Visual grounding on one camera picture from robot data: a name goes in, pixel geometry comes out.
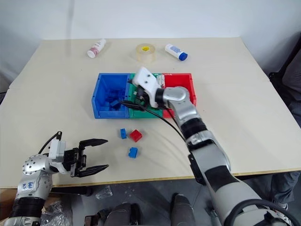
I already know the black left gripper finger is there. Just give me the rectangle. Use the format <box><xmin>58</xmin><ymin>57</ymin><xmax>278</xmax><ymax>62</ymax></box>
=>
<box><xmin>74</xmin><ymin>164</ymin><xmax>110</xmax><ymax>178</ymax></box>
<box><xmin>79</xmin><ymin>138</ymin><xmax>109</xmax><ymax>152</ymax></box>

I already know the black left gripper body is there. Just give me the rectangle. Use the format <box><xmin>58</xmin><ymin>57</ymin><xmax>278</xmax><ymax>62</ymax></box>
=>
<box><xmin>63</xmin><ymin>145</ymin><xmax>88</xmax><ymax>178</ymax></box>

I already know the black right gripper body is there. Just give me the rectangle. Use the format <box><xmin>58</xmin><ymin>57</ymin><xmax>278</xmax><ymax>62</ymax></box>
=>
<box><xmin>134</xmin><ymin>85</ymin><xmax>151</xmax><ymax>107</ymax></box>

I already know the green plastic bin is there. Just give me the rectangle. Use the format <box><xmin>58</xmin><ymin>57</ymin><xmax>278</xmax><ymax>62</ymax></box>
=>
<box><xmin>126</xmin><ymin>72</ymin><xmax>166</xmax><ymax>119</ymax></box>

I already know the black bar under table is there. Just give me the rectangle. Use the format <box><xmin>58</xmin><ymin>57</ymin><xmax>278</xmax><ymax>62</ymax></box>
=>
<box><xmin>50</xmin><ymin>186</ymin><xmax>92</xmax><ymax>196</ymax></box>

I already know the blue plastic bin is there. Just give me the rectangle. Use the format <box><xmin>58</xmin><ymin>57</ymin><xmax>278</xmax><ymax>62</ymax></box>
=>
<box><xmin>91</xmin><ymin>72</ymin><xmax>131</xmax><ymax>119</ymax></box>

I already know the red toy block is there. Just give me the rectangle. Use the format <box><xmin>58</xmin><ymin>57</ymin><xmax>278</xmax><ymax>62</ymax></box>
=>
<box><xmin>129</xmin><ymin>129</ymin><xmax>145</xmax><ymax>143</ymax></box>

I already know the clear tape roll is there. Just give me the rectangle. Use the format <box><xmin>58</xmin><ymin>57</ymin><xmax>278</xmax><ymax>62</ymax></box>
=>
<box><xmin>135</xmin><ymin>43</ymin><xmax>158</xmax><ymax>64</ymax></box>

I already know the red plastic bin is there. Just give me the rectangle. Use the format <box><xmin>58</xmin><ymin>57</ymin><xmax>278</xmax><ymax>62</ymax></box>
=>
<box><xmin>161</xmin><ymin>73</ymin><xmax>198</xmax><ymax>119</ymax></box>

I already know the white bottle with pink label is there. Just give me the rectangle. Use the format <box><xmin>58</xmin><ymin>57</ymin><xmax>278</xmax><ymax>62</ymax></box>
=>
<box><xmin>87</xmin><ymin>39</ymin><xmax>107</xmax><ymax>58</ymax></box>

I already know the white bottle with blue cap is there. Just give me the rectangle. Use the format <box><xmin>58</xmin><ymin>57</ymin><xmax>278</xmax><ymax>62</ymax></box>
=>
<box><xmin>164</xmin><ymin>43</ymin><xmax>189</xmax><ymax>61</ymax></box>

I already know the crumpled clear plastic bag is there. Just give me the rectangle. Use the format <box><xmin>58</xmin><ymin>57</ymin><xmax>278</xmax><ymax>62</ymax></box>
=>
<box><xmin>41</xmin><ymin>201</ymin><xmax>72</xmax><ymax>226</ymax></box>

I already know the black office chair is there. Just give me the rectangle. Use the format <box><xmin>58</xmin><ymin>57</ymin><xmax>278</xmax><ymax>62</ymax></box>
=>
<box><xmin>269</xmin><ymin>31</ymin><xmax>301</xmax><ymax>129</ymax></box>

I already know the person's dark trouser leg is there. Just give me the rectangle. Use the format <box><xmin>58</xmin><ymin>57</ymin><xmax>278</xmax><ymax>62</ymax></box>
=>
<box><xmin>267</xmin><ymin>171</ymin><xmax>301</xmax><ymax>206</ymax></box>

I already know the person's shoe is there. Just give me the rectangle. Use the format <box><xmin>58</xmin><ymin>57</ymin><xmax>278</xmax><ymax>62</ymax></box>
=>
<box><xmin>271</xmin><ymin>199</ymin><xmax>289</xmax><ymax>212</ymax></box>

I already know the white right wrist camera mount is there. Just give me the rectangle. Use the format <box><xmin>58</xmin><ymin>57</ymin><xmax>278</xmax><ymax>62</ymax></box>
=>
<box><xmin>131</xmin><ymin>67</ymin><xmax>163</xmax><ymax>109</ymax></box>

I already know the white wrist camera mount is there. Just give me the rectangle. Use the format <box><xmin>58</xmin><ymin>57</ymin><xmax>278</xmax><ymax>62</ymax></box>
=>
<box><xmin>131</xmin><ymin>67</ymin><xmax>163</xmax><ymax>109</ymax></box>
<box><xmin>48</xmin><ymin>137</ymin><xmax>71</xmax><ymax>174</ymax></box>

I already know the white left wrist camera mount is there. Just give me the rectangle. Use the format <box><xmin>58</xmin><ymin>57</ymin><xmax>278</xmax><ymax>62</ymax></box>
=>
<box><xmin>48</xmin><ymin>137</ymin><xmax>71</xmax><ymax>174</ymax></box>

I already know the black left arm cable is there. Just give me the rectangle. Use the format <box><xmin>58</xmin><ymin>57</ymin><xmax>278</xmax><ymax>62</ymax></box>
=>
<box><xmin>37</xmin><ymin>131</ymin><xmax>63</xmax><ymax>155</ymax></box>

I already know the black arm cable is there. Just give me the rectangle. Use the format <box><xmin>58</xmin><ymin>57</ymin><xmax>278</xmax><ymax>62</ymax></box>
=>
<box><xmin>37</xmin><ymin>131</ymin><xmax>63</xmax><ymax>155</ymax></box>
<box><xmin>140</xmin><ymin>105</ymin><xmax>189</xmax><ymax>145</ymax></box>

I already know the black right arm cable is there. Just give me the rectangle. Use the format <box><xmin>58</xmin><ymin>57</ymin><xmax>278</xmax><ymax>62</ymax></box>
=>
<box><xmin>140</xmin><ymin>105</ymin><xmax>189</xmax><ymax>145</ymax></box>

